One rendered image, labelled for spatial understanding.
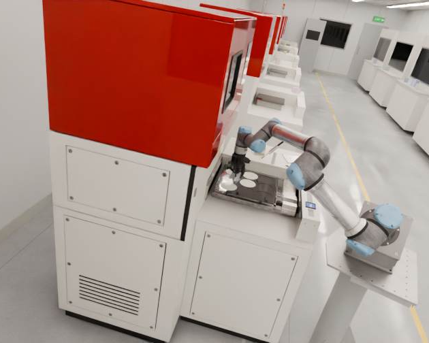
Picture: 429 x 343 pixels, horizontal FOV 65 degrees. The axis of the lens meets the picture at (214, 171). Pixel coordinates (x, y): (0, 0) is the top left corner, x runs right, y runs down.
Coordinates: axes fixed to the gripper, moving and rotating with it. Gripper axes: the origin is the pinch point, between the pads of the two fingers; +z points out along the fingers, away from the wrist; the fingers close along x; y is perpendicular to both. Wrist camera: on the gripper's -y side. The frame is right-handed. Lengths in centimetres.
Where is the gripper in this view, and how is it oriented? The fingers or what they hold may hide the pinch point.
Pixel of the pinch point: (235, 181)
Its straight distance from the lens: 205.6
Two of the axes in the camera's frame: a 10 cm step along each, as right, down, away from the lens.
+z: -1.6, 8.8, 4.4
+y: -6.2, 2.6, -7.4
